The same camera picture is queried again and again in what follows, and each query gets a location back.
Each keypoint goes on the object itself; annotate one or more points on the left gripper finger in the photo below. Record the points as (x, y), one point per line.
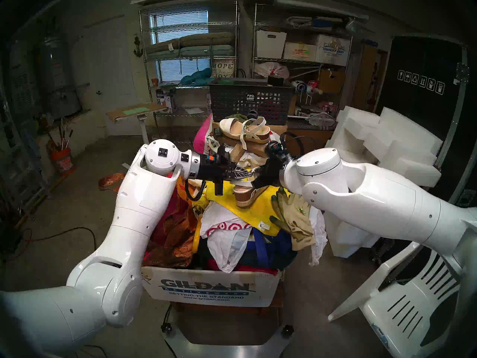
(242, 170)
(241, 176)

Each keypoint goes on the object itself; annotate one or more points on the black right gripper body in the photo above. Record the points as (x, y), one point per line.
(277, 156)

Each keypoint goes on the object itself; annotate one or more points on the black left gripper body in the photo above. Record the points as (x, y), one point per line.
(216, 167)

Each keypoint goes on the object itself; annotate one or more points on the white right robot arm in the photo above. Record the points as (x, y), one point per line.
(372, 204)

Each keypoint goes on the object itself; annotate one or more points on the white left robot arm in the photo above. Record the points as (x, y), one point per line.
(141, 212)

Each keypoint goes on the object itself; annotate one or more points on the tan cardboard box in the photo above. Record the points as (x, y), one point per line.
(279, 129)

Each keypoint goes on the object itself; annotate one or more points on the magenta cloth piece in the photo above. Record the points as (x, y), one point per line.
(201, 135)

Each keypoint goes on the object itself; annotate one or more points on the yellow terry towel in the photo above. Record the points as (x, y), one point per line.
(257, 212)

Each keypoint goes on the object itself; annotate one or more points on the low brown wooden cabinet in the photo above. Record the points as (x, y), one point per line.
(309, 131)

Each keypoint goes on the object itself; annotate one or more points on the tan green-tipped work glove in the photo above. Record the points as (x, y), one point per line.
(298, 219)

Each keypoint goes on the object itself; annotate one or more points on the black plastic mesh basket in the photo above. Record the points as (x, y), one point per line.
(231, 100)

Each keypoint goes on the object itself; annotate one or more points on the white Target plastic bag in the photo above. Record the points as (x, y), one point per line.
(227, 245)

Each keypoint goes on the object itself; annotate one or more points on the blue fabric bag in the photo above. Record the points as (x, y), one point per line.
(261, 249)

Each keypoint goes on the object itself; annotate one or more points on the red orange floral bag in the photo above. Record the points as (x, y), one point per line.
(167, 230)

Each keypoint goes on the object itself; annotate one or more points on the blue white product box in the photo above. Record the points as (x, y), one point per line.
(166, 100)

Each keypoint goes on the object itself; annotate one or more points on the pink white plastic bag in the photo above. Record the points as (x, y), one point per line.
(272, 68)

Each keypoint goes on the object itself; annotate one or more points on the crumpled white plastic scrap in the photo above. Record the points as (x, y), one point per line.
(318, 234)

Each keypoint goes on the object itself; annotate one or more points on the brown cardboard storage box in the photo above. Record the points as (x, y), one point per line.
(331, 81)

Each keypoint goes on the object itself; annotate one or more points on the teal cushion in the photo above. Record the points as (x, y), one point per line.
(197, 77)

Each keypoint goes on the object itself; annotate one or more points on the white rolling overbed table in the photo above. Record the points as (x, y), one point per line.
(138, 109)

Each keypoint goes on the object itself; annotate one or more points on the HOPE word sign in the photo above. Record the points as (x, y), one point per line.
(223, 66)

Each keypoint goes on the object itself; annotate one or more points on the white labelled cardboard box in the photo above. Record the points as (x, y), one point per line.
(300, 51)

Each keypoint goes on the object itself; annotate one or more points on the orange brocade fabric strip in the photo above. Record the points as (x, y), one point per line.
(110, 182)

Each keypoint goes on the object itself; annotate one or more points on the window with white blinds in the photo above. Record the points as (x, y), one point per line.
(175, 68)

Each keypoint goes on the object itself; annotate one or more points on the large Gildan cardboard box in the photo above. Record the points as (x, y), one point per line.
(208, 286)

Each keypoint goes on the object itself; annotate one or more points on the sage green seat cushion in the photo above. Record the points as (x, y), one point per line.
(208, 52)

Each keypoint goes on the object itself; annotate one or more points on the tall brown wooden cabinet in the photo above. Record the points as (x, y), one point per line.
(363, 74)

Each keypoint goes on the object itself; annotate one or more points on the small Gildan cardboard box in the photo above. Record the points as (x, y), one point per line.
(333, 49)

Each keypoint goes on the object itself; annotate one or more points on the white foam packing block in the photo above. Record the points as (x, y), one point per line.
(402, 144)

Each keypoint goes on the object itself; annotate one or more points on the khaki seat cushion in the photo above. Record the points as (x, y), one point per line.
(205, 38)

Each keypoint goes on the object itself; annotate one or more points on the white panel door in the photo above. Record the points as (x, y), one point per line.
(111, 74)

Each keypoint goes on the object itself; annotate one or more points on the orange plastic bucket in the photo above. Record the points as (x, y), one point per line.
(63, 161)

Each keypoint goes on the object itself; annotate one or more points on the black flight case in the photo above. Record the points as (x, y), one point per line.
(421, 62)

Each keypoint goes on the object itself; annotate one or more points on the grey water heater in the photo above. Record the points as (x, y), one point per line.
(61, 81)

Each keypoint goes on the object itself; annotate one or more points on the white plastic chair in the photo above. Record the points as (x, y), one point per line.
(395, 312)

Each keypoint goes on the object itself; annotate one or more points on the grey metal ladder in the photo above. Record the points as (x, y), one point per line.
(18, 167)

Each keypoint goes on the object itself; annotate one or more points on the grey furnace cabinet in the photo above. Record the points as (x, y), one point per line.
(24, 92)

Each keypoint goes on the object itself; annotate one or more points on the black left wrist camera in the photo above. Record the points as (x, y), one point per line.
(218, 187)

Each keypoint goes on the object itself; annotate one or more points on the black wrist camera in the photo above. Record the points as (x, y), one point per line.
(266, 178)
(218, 187)

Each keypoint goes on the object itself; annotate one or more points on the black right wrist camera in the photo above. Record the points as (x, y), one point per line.
(266, 178)

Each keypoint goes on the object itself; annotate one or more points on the brown anchor wall decoration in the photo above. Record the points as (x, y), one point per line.
(138, 49)

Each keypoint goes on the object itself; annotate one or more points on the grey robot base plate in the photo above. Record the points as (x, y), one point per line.
(179, 346)

